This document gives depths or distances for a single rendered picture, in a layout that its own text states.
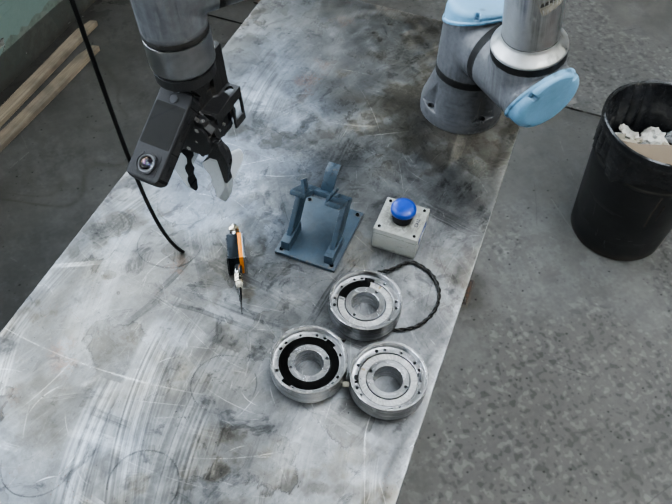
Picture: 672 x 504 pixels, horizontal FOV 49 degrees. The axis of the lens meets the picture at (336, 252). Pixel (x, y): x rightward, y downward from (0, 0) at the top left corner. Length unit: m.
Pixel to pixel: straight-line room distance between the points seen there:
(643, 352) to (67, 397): 1.56
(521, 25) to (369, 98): 0.40
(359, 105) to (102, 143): 1.33
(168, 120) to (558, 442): 1.37
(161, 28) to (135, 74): 2.00
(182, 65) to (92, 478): 0.52
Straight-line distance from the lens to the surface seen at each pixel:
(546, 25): 1.12
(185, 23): 0.82
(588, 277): 2.27
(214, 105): 0.92
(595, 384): 2.07
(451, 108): 1.34
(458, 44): 1.27
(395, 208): 1.12
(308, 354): 1.03
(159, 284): 1.14
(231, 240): 1.12
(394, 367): 1.01
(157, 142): 0.89
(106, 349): 1.09
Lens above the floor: 1.71
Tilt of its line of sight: 52 degrees down
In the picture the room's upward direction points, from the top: 3 degrees clockwise
